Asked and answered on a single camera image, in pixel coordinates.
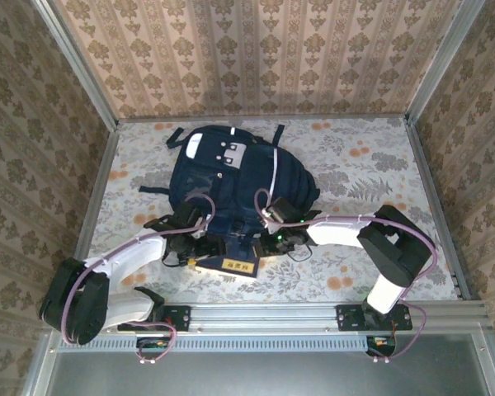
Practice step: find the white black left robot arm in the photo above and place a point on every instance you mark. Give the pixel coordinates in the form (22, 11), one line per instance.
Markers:
(128, 255)

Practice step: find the aluminium side rail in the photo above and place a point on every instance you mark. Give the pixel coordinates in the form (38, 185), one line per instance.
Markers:
(100, 173)
(431, 185)

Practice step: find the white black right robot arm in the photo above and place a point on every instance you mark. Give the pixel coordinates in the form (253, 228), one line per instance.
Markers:
(338, 233)

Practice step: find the grey metal sheet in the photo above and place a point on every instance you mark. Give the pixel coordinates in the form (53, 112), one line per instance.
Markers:
(272, 375)

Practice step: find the aluminium corner post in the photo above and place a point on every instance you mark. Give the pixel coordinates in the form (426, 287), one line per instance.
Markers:
(81, 70)
(441, 62)

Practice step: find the floral tablecloth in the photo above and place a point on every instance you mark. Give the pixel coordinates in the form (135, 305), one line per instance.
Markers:
(354, 136)

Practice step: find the navy blue backpack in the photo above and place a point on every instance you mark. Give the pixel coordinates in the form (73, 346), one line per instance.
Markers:
(231, 177)

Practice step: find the aluminium front rail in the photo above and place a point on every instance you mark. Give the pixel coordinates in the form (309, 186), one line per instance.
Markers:
(264, 315)

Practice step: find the aluminium back rail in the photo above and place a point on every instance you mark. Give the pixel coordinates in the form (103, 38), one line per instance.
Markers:
(334, 116)

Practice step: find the navy book with yellow label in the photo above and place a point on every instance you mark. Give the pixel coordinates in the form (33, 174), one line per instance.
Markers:
(239, 266)

